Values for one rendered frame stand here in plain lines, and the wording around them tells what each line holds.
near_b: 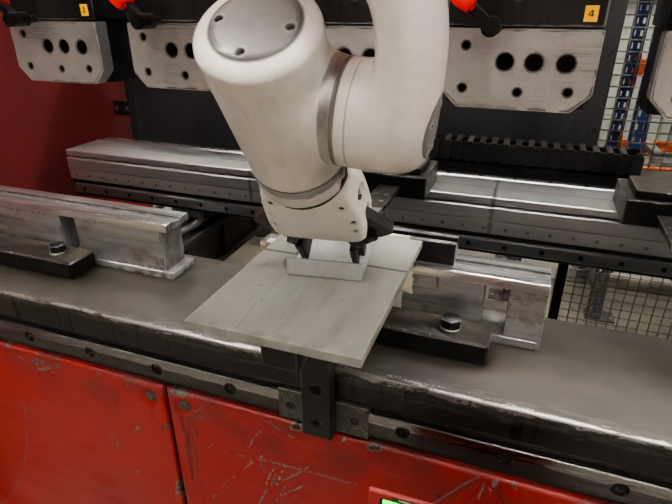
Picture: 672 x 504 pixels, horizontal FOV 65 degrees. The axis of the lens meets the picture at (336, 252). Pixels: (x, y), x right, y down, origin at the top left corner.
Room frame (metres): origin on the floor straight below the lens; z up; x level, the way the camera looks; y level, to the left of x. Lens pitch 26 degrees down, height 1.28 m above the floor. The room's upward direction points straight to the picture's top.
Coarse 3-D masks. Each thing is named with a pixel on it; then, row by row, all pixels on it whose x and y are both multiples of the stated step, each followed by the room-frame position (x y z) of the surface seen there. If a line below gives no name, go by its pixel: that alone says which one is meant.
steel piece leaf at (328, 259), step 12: (312, 240) 0.61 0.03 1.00; (324, 240) 0.61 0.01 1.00; (312, 252) 0.57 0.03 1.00; (324, 252) 0.57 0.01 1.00; (336, 252) 0.57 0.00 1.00; (348, 252) 0.57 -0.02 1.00; (288, 264) 0.52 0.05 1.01; (300, 264) 0.51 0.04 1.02; (312, 264) 0.51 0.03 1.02; (324, 264) 0.51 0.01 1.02; (336, 264) 0.51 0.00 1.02; (348, 264) 0.50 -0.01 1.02; (360, 264) 0.50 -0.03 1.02; (312, 276) 0.51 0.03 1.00; (324, 276) 0.51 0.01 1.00; (336, 276) 0.51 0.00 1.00; (348, 276) 0.50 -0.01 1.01; (360, 276) 0.50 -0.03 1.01
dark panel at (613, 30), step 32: (608, 32) 1.02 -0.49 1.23; (608, 64) 1.02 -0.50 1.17; (128, 96) 1.40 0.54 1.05; (160, 96) 1.37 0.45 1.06; (192, 96) 1.34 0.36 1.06; (160, 128) 1.37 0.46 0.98; (192, 128) 1.34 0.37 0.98; (224, 128) 1.31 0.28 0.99; (448, 128) 1.12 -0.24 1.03; (480, 128) 1.10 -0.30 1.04; (512, 128) 1.08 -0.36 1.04; (544, 128) 1.06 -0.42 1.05; (576, 128) 1.04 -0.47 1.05
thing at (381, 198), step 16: (432, 160) 0.90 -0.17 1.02; (368, 176) 0.83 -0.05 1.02; (384, 176) 0.82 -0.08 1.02; (400, 176) 0.81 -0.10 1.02; (416, 176) 0.81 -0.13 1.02; (432, 176) 0.85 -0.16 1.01; (384, 192) 0.78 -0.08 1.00; (400, 192) 0.81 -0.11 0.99; (416, 192) 0.80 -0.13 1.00; (384, 208) 0.73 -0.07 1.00
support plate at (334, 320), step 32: (256, 256) 0.56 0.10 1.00; (288, 256) 0.56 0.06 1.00; (384, 256) 0.56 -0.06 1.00; (416, 256) 0.58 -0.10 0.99; (224, 288) 0.49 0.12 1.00; (256, 288) 0.49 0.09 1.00; (288, 288) 0.49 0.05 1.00; (320, 288) 0.49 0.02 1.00; (352, 288) 0.49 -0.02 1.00; (384, 288) 0.49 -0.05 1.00; (192, 320) 0.42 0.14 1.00; (224, 320) 0.42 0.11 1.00; (256, 320) 0.42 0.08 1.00; (288, 320) 0.42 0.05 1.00; (320, 320) 0.42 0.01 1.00; (352, 320) 0.42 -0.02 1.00; (384, 320) 0.44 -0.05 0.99; (320, 352) 0.38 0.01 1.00; (352, 352) 0.37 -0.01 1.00
